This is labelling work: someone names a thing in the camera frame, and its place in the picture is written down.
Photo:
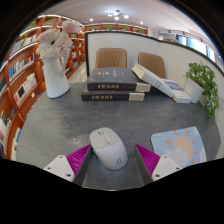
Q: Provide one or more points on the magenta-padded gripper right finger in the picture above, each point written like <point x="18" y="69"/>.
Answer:
<point x="161" y="166"/>

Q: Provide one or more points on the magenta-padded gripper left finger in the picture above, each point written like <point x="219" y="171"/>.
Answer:
<point x="63" y="166"/>

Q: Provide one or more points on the white computer mouse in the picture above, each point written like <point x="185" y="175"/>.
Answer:
<point x="108" y="150"/>

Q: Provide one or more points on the sun and cloud mouse pad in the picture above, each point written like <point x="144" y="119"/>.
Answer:
<point x="181" y="146"/>

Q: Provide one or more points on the white and blue book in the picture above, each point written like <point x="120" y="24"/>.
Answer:
<point x="178" y="91"/>

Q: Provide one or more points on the thick dark hardcover book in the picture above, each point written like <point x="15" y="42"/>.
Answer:
<point x="110" y="97"/>
<point x="113" y="79"/>

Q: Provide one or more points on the white ceramic vase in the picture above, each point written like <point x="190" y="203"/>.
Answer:
<point x="55" y="80"/>

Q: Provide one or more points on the large white book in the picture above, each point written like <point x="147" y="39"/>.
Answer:
<point x="150" y="77"/>

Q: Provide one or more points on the green plant in white pot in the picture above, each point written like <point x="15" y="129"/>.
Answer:
<point x="200" y="81"/>

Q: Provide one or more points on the orange wooden bookshelf unit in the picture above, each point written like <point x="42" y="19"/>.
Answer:
<point x="20" y="80"/>

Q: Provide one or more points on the tan upholstered chair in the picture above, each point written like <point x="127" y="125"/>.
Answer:
<point x="111" y="58"/>
<point x="153" y="63"/>

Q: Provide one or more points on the window with sheer curtains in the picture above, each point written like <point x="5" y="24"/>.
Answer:
<point x="196" y="43"/>

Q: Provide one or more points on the cluster ceiling lamp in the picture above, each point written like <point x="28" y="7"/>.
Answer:
<point x="117" y="15"/>

